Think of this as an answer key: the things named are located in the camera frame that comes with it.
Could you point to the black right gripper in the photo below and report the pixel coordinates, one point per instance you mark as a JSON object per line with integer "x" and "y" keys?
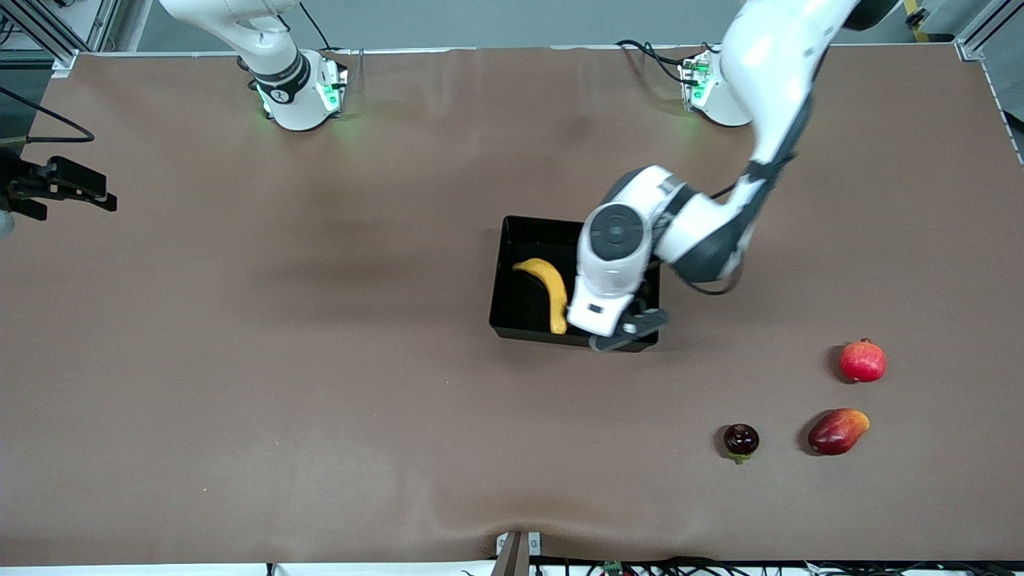
{"x": 18, "y": 182}

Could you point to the black plastic box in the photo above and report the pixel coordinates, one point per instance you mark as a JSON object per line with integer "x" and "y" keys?
{"x": 528, "y": 308}

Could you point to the yellow banana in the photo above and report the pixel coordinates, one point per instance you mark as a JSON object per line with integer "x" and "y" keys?
{"x": 554, "y": 288}

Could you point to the brown table cover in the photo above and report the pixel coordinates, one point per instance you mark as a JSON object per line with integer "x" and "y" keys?
{"x": 512, "y": 440}

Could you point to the dark purple mangosteen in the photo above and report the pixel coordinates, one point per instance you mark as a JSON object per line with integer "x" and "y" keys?
{"x": 742, "y": 440}

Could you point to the red yellow mango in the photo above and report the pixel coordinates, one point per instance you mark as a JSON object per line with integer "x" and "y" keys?
{"x": 836, "y": 434}

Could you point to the red pomegranate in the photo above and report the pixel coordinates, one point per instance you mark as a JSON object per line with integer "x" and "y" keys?
{"x": 864, "y": 362}

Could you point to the aluminium frame profile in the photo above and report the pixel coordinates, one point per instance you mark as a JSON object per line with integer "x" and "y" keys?
{"x": 980, "y": 36}
{"x": 40, "y": 28}

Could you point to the grey metal bracket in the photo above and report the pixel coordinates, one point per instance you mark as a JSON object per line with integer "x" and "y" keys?
{"x": 516, "y": 554}

